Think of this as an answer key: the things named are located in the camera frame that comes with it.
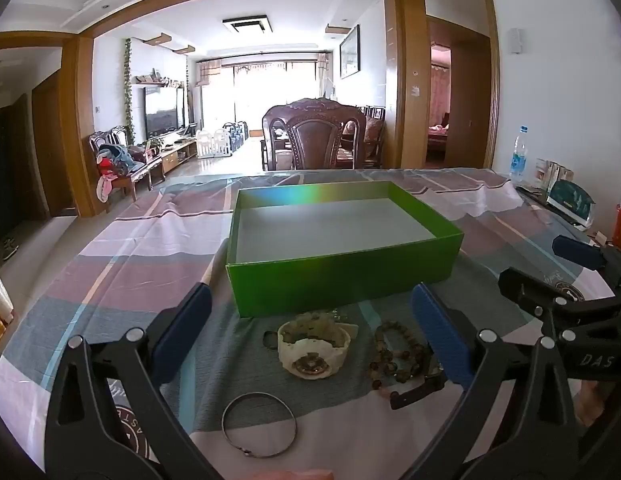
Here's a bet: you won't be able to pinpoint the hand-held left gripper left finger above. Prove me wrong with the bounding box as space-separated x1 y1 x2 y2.
44 282 226 480

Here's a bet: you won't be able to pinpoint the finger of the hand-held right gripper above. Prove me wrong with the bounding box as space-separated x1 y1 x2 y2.
551 235 621 291
498 267 621 333

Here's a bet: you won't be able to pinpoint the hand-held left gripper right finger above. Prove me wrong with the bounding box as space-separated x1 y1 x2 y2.
411 284 581 480

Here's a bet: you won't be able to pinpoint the dark brown bead bracelet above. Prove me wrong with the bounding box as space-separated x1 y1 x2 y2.
371 320 431 392

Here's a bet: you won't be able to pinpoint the black wristwatch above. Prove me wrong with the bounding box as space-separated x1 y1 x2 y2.
389 365 447 411

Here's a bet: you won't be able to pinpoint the green cardboard box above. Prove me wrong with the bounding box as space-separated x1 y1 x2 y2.
225 181 465 319

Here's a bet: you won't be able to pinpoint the white wristwatch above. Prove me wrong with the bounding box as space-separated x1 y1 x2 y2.
277 317 359 377

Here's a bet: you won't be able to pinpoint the silver bangle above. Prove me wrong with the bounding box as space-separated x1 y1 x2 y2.
221 392 297 459

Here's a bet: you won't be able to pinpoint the person's right hand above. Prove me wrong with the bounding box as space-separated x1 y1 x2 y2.
578 380 611 428

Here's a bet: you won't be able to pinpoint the teal framed desk calendar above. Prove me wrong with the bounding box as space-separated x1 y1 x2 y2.
547 180 596 231

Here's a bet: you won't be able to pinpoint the striped tablecloth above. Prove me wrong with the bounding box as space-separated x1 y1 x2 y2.
0 166 621 480

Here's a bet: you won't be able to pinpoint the small printed boxes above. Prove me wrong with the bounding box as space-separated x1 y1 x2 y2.
533 158 575 193

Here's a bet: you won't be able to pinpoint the clear water bottle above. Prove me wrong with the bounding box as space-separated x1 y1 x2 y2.
509 126 530 183

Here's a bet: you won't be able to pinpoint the wooden armchair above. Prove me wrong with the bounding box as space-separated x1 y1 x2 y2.
89 126 166 203

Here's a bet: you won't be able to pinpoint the pink bed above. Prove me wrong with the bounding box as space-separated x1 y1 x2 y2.
427 122 451 161

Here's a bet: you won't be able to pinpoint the wooden television cabinet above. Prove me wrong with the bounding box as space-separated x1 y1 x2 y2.
140 136 198 177

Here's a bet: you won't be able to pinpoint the pile of clothes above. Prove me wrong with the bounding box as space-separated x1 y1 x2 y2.
94 144 136 200

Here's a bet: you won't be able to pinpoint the white baby fence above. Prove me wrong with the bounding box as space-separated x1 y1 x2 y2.
196 121 250 158

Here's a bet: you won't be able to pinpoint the wooden dining chair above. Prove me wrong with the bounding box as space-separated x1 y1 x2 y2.
343 105 387 169

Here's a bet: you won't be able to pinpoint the television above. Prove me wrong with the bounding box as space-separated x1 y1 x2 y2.
143 86 186 140

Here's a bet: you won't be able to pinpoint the carved wooden chair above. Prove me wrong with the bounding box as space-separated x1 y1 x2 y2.
261 98 367 171

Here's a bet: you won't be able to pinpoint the ivy garland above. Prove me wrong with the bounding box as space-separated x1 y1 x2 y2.
121 39 137 143

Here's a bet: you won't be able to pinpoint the rectangular ceiling lamp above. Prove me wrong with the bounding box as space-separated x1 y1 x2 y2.
222 15 271 33

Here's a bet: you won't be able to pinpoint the pale green bead bracelet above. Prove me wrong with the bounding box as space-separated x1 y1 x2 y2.
289 310 350 331

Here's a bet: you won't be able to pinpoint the framed wall picture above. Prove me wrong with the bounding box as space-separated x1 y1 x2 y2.
339 24 361 80

